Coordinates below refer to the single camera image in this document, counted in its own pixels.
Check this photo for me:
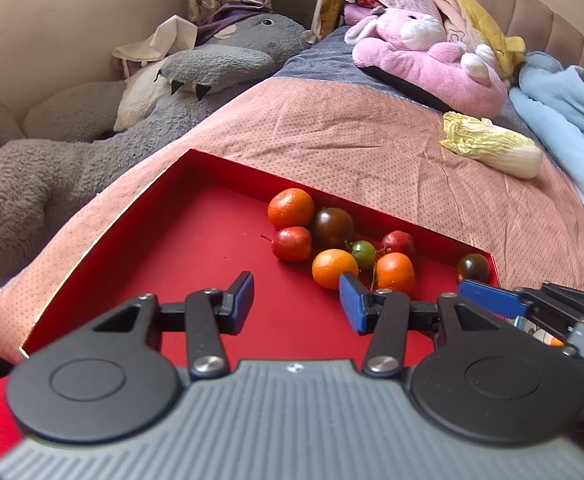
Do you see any grey blue bed sheet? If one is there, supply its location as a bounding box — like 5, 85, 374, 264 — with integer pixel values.
272, 25, 523, 126

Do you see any small red fruit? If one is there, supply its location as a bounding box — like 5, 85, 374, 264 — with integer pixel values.
381, 230, 416, 257
261, 226, 313, 263

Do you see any grey plush toy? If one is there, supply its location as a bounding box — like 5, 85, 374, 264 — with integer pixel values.
0, 12, 317, 273

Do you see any small green tomato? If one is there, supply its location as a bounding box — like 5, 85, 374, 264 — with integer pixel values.
347, 240, 377, 271

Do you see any small orange mandarin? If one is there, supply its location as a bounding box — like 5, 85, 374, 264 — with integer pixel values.
312, 249, 360, 291
376, 252, 416, 295

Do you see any blue cartoon print plate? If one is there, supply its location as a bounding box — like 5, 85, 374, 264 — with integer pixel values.
516, 316, 568, 348

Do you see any cream fluffy plush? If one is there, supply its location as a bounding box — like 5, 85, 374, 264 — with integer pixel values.
0, 80, 127, 143

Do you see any pink dotted quilt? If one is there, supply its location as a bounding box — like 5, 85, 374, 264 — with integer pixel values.
0, 80, 584, 361

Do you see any dark purple tomato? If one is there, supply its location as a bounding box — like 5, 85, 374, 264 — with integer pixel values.
313, 207, 355, 251
455, 253, 491, 283

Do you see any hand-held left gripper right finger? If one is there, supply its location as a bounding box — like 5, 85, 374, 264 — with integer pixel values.
338, 272, 515, 378

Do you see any purple cloth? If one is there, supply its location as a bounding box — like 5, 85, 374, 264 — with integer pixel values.
194, 2, 273, 43

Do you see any red cardboard box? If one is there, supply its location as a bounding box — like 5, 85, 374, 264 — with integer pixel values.
20, 149, 501, 361

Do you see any beige padded headboard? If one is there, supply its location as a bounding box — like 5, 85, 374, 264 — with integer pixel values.
422, 0, 584, 91

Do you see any beige tote bag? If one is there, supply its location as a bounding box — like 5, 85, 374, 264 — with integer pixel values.
112, 15, 200, 81

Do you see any light blue blanket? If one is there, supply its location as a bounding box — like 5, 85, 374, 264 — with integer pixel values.
509, 51, 584, 251

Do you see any napa cabbage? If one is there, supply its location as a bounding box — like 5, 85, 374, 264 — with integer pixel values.
439, 111, 544, 180

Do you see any pink plush rabbit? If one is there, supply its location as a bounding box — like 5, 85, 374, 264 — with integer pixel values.
344, 0, 510, 118

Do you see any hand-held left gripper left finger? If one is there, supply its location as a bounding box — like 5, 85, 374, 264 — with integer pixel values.
94, 271, 255, 380

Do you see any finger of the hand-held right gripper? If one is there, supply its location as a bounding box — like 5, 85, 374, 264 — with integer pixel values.
458, 279, 584, 328

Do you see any reddish orange mandarin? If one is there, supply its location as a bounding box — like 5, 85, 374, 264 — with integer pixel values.
267, 188, 315, 231

